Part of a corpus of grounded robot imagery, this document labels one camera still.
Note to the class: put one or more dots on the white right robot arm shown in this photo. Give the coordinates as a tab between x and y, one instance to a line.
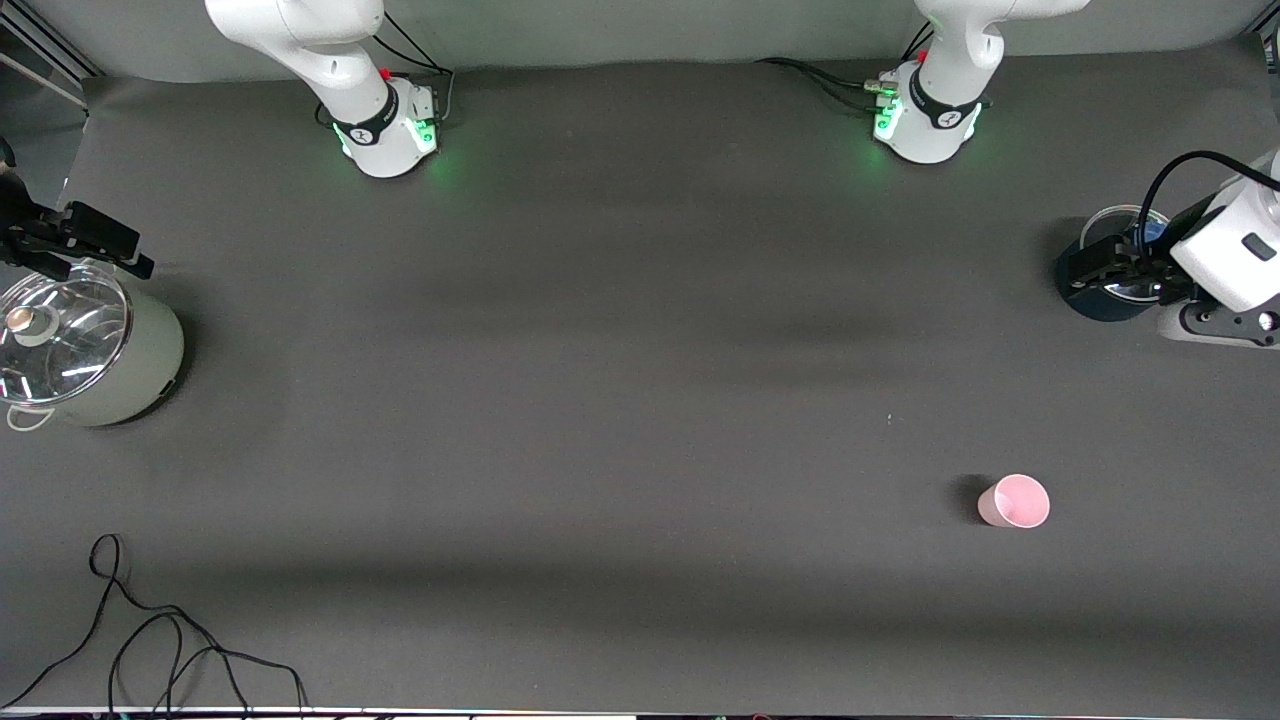
340	70

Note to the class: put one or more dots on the dark blue saucepan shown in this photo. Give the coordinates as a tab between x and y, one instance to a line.
1100	308

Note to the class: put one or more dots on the pink plastic cup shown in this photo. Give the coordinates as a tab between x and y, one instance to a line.
1015	502

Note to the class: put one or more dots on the white cooking pot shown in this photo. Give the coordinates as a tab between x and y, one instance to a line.
150	365

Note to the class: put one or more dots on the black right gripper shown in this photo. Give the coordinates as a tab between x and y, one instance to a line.
22	238

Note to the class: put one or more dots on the aluminium frame profile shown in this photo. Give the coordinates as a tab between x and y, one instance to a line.
40	50

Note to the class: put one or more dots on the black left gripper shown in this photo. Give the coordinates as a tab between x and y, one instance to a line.
1158	265

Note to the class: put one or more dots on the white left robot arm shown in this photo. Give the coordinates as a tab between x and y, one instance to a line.
940	120

